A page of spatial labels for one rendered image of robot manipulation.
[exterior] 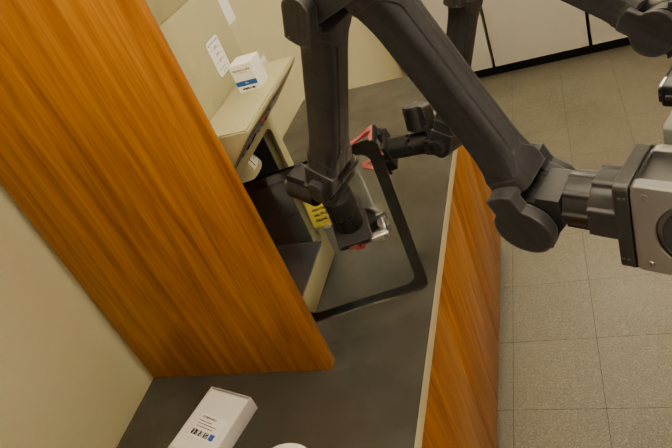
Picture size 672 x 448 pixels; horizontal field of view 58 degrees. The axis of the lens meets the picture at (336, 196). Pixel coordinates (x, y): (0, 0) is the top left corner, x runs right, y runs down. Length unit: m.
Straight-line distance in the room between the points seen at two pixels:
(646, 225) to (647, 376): 1.72
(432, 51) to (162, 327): 0.98
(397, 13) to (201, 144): 0.49
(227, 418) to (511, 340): 1.46
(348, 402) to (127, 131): 0.69
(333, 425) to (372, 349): 0.19
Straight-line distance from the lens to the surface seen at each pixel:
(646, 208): 0.71
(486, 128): 0.74
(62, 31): 1.08
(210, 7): 1.36
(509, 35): 4.33
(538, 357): 2.51
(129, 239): 1.30
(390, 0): 0.69
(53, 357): 1.47
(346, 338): 1.44
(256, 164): 1.40
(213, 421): 1.40
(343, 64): 0.83
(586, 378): 2.43
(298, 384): 1.41
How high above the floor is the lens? 1.93
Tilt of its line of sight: 31 degrees down
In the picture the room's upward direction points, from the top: 24 degrees counter-clockwise
